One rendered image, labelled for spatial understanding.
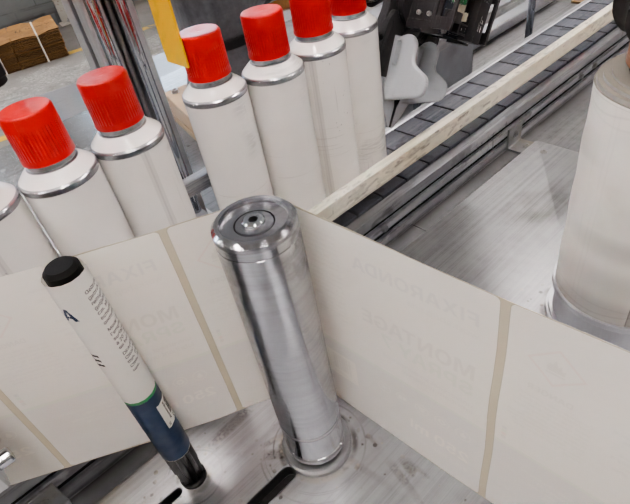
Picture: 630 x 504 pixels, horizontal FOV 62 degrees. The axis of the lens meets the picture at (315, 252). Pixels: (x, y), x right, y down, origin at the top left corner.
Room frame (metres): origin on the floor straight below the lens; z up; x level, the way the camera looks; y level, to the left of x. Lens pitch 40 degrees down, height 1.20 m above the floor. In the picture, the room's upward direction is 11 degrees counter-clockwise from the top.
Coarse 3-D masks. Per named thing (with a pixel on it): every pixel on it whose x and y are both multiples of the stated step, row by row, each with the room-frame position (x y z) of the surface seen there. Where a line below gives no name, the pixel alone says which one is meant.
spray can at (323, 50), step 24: (312, 0) 0.44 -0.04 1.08; (312, 24) 0.44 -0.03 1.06; (312, 48) 0.43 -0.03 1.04; (336, 48) 0.43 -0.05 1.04; (312, 72) 0.43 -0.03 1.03; (336, 72) 0.43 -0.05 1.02; (312, 96) 0.43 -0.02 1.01; (336, 96) 0.43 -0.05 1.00; (336, 120) 0.43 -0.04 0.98; (336, 144) 0.43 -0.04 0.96; (336, 168) 0.43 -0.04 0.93
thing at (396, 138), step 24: (600, 0) 0.86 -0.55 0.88; (576, 24) 0.78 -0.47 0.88; (528, 48) 0.73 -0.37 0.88; (576, 48) 0.70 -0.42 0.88; (504, 72) 0.67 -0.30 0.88; (552, 72) 0.64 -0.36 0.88; (456, 96) 0.63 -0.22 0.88; (408, 120) 0.59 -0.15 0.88; (432, 120) 0.58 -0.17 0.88; (480, 120) 0.55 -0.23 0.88; (456, 144) 0.51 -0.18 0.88; (408, 168) 0.48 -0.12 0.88; (384, 192) 0.45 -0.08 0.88
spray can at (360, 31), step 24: (336, 0) 0.48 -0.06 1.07; (360, 0) 0.48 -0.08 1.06; (336, 24) 0.48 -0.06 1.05; (360, 24) 0.47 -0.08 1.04; (360, 48) 0.47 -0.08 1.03; (360, 72) 0.47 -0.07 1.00; (360, 96) 0.47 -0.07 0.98; (360, 120) 0.47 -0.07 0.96; (360, 144) 0.47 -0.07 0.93; (384, 144) 0.48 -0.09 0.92; (360, 168) 0.47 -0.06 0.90
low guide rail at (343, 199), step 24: (600, 24) 0.71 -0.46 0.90; (552, 48) 0.64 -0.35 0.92; (528, 72) 0.60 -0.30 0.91; (480, 96) 0.55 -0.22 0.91; (504, 96) 0.57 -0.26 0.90; (456, 120) 0.51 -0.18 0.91; (408, 144) 0.47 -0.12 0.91; (432, 144) 0.48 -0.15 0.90; (384, 168) 0.44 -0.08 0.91; (336, 192) 0.41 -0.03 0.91; (360, 192) 0.42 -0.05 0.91; (336, 216) 0.40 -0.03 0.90
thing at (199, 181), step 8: (504, 0) 0.71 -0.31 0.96; (512, 0) 0.71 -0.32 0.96; (520, 0) 0.72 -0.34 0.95; (504, 8) 0.70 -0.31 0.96; (512, 8) 0.71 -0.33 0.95; (488, 16) 0.67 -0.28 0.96; (496, 16) 0.69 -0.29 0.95; (440, 40) 0.62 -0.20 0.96; (440, 48) 0.62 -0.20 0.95; (192, 176) 0.41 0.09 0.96; (200, 176) 0.41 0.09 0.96; (208, 176) 0.41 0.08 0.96; (184, 184) 0.40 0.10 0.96; (192, 184) 0.40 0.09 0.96; (200, 184) 0.41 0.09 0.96; (208, 184) 0.41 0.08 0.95; (192, 192) 0.40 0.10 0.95
